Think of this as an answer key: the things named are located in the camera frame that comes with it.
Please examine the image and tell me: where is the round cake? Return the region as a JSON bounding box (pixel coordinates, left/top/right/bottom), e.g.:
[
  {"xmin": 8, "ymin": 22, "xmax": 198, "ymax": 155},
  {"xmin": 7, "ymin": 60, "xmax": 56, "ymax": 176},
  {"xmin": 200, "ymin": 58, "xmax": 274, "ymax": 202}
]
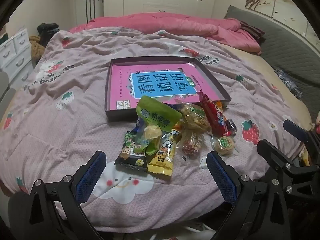
[{"xmin": 211, "ymin": 135, "xmax": 239, "ymax": 157}]

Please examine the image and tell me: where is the dark patterned cloth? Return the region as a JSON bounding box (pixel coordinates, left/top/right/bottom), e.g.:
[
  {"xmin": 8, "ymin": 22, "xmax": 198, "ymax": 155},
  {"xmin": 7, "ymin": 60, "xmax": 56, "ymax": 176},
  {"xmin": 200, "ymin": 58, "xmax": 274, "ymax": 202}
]
[{"xmin": 274, "ymin": 67, "xmax": 304, "ymax": 99}]

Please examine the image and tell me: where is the clear packet of red dates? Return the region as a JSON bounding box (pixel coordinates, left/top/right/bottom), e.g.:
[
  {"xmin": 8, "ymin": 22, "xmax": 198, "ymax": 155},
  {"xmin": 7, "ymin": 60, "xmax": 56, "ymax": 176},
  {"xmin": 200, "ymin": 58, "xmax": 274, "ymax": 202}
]
[{"xmin": 180, "ymin": 130, "xmax": 203, "ymax": 159}]

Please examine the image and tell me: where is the yellow cow print packet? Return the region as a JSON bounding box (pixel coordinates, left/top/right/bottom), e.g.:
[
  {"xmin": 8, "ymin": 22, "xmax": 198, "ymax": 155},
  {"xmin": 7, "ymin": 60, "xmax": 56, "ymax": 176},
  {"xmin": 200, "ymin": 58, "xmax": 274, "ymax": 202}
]
[{"xmin": 147, "ymin": 129, "xmax": 182, "ymax": 180}]

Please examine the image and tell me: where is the green snack packet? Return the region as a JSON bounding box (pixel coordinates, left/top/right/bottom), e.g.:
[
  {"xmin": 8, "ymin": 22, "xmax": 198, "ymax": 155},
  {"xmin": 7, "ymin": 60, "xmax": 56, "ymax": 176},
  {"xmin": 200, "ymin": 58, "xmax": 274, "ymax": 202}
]
[{"xmin": 136, "ymin": 95, "xmax": 183, "ymax": 137}]

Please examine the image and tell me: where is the brown knitted cloth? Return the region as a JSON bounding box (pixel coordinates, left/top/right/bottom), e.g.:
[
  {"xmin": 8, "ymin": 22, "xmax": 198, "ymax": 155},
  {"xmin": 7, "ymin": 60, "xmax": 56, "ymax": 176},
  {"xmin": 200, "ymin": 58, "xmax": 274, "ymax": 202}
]
[{"xmin": 29, "ymin": 35, "xmax": 45, "ymax": 63}]

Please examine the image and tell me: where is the pile of dark clothes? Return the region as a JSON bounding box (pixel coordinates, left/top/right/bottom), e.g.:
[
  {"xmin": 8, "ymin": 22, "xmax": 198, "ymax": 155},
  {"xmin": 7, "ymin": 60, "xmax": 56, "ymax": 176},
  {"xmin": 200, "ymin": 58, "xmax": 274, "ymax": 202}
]
[{"xmin": 37, "ymin": 23, "xmax": 60, "ymax": 47}]

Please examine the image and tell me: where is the clear yellow pastry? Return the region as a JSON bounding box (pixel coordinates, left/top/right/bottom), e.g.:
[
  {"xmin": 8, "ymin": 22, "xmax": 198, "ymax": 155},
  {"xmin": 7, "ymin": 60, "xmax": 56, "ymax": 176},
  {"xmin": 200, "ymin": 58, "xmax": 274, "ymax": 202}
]
[{"xmin": 134, "ymin": 120, "xmax": 164, "ymax": 155}]

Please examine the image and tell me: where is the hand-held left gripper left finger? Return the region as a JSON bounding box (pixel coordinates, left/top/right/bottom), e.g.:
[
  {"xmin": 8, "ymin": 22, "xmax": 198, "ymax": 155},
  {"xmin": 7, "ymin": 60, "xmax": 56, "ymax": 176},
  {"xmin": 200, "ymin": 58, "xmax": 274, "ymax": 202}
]
[{"xmin": 29, "ymin": 151, "xmax": 107, "ymax": 233}]

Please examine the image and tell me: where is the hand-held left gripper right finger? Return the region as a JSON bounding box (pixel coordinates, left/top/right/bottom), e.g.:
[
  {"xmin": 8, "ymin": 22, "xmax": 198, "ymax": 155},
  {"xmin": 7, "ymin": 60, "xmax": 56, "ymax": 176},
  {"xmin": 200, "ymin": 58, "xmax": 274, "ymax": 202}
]
[{"xmin": 206, "ymin": 151, "xmax": 283, "ymax": 240}]

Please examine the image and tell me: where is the red sausage packet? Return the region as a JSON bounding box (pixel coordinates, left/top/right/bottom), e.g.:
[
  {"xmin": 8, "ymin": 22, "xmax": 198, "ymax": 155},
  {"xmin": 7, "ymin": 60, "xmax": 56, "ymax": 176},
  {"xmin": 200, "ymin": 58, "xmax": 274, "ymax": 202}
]
[{"xmin": 197, "ymin": 89, "xmax": 232, "ymax": 137}]

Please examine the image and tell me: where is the dark striped pillow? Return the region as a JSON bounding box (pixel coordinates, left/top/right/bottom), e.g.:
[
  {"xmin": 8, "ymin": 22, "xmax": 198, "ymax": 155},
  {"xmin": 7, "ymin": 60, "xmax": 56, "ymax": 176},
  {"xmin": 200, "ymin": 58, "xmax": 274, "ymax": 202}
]
[{"xmin": 240, "ymin": 21, "xmax": 265, "ymax": 43}]

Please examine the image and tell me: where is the pink and blue book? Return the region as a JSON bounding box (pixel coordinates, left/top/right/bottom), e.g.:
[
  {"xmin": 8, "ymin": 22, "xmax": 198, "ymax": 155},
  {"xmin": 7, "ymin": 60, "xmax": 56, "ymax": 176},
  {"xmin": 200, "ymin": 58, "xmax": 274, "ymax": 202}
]
[{"xmin": 110, "ymin": 64, "xmax": 223, "ymax": 112}]

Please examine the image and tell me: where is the white wardrobe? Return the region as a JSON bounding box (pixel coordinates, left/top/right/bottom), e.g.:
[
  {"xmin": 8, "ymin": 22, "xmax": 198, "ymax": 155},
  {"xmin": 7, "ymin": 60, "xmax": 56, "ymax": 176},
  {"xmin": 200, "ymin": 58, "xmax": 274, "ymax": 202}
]
[{"xmin": 103, "ymin": 0, "xmax": 219, "ymax": 24}]

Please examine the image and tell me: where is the beige bed sheet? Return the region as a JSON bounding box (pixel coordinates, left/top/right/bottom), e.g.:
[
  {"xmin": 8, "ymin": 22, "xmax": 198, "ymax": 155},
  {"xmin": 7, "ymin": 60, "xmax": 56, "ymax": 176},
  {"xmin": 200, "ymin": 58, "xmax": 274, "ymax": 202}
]
[{"xmin": 225, "ymin": 45, "xmax": 313, "ymax": 130}]

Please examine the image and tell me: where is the clear packet of brown nuts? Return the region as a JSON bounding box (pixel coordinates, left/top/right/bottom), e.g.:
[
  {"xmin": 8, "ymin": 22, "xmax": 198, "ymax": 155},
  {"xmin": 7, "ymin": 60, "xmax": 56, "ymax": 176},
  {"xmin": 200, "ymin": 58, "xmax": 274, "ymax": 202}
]
[{"xmin": 179, "ymin": 102, "xmax": 212, "ymax": 132}]

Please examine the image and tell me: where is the dark purple shallow box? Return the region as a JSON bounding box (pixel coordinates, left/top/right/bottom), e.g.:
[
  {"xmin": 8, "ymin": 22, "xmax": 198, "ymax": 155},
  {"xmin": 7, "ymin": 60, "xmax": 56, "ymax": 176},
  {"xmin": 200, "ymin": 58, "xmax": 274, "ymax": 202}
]
[{"xmin": 104, "ymin": 57, "xmax": 231, "ymax": 122}]

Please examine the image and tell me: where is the small dark candy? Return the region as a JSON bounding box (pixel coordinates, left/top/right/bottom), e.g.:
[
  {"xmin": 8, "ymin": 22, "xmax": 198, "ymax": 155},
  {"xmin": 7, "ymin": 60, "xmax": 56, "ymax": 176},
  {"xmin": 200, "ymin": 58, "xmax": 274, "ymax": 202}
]
[{"xmin": 224, "ymin": 119, "xmax": 237, "ymax": 137}]

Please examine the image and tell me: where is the grey quilted headboard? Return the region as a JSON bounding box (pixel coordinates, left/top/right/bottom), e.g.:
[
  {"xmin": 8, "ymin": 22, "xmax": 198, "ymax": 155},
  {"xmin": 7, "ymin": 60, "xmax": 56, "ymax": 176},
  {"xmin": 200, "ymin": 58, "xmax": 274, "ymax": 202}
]
[{"xmin": 224, "ymin": 5, "xmax": 320, "ymax": 98}]

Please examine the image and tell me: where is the dark green seaweed packet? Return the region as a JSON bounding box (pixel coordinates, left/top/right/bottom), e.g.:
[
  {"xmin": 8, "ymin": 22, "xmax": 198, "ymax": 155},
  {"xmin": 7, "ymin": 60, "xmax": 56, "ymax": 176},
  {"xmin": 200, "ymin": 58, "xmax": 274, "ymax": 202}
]
[{"xmin": 114, "ymin": 131, "xmax": 148, "ymax": 172}]

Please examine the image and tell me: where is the white drawer cabinet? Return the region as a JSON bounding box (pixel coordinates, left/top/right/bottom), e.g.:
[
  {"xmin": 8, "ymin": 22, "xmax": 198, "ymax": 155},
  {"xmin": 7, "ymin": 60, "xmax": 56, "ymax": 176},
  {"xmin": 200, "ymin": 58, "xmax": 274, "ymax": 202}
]
[{"xmin": 0, "ymin": 29, "xmax": 34, "ymax": 70}]

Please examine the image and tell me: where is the strawberry printed blanket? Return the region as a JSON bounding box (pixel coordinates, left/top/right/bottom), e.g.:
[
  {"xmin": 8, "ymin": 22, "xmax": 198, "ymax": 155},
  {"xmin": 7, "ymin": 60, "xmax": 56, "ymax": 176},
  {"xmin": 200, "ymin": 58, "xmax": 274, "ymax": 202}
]
[{"xmin": 0, "ymin": 26, "xmax": 313, "ymax": 233}]

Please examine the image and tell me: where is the pink quilt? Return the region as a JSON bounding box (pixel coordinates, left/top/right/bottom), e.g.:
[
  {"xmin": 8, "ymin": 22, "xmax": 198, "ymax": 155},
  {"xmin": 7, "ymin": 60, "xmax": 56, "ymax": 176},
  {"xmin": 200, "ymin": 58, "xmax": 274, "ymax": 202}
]
[{"xmin": 69, "ymin": 14, "xmax": 263, "ymax": 55}]

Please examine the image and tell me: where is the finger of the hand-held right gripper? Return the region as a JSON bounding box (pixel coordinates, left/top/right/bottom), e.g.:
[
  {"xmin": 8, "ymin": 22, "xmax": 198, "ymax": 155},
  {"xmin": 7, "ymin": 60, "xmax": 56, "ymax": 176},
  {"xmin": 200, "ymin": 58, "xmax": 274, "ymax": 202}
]
[
  {"xmin": 283, "ymin": 119, "xmax": 320, "ymax": 153},
  {"xmin": 257, "ymin": 139, "xmax": 298, "ymax": 180}
]

